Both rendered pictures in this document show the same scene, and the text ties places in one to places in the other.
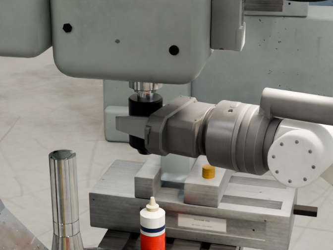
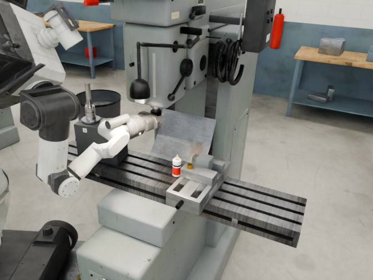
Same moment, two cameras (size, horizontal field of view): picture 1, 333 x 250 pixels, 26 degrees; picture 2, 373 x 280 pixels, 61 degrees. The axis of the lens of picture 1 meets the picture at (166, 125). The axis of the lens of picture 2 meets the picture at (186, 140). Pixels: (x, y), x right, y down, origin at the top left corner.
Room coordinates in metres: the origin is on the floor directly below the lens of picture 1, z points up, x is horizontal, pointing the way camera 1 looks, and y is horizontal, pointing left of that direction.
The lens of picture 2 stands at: (1.31, -1.20, 1.80)
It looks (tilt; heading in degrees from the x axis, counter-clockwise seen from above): 28 degrees down; 101
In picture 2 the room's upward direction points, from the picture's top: 2 degrees clockwise
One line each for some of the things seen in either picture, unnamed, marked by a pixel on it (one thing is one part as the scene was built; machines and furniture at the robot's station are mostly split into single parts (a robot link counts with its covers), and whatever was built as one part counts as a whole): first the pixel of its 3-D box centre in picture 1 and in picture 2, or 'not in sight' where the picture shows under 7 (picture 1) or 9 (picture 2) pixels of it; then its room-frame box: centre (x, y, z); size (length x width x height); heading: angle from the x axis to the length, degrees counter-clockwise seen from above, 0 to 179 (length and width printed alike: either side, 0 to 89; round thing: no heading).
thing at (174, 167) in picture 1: (179, 159); (204, 163); (1.17, -0.02, 1.07); 0.06 x 0.05 x 0.06; 165
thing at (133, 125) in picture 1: (135, 127); not in sight; (0.90, 0.04, 1.23); 0.06 x 0.02 x 0.03; 63
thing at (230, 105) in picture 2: not in sight; (202, 147); (1.06, 0.63, 0.78); 0.50 x 0.47 x 1.56; 78
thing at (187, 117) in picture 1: (205, 132); (140, 124); (0.89, -0.05, 1.23); 0.13 x 0.12 x 0.10; 153
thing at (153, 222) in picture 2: not in sight; (156, 194); (0.93, 0.03, 0.81); 0.50 x 0.35 x 0.12; 78
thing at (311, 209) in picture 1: (305, 210); (179, 204); (1.11, -0.24, 1.00); 0.04 x 0.02 x 0.02; 75
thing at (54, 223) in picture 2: not in sight; (58, 236); (0.41, -0.07, 0.50); 0.20 x 0.05 x 0.20; 10
